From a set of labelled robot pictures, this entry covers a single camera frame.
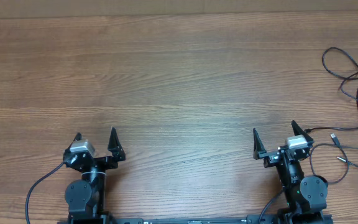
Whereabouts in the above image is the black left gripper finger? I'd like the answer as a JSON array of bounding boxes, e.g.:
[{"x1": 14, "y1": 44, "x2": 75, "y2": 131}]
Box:
[
  {"x1": 108, "y1": 128, "x2": 126, "y2": 162},
  {"x1": 69, "y1": 133, "x2": 82, "y2": 147}
]

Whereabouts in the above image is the black USB-A cable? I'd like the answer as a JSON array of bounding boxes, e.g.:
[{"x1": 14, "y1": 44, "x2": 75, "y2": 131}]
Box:
[{"x1": 308, "y1": 77, "x2": 358, "y2": 185}]

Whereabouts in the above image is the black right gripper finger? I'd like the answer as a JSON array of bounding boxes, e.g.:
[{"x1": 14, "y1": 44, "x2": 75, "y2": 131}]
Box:
[
  {"x1": 253, "y1": 128, "x2": 267, "y2": 160},
  {"x1": 291, "y1": 120, "x2": 314, "y2": 146}
]

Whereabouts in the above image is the black USB-C cable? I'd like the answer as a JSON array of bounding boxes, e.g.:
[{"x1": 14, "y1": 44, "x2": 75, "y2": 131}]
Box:
[{"x1": 304, "y1": 47, "x2": 358, "y2": 139}]

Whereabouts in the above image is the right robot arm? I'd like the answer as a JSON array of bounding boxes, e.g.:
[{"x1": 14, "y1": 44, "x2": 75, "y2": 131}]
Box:
[{"x1": 247, "y1": 121, "x2": 333, "y2": 224}]

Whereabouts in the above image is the left camera cable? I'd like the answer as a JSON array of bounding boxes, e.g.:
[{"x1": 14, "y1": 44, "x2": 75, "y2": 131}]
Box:
[{"x1": 25, "y1": 161, "x2": 65, "y2": 224}]

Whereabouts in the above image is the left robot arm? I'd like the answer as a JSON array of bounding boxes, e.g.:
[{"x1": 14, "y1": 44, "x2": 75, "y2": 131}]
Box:
[{"x1": 63, "y1": 128, "x2": 126, "y2": 224}]

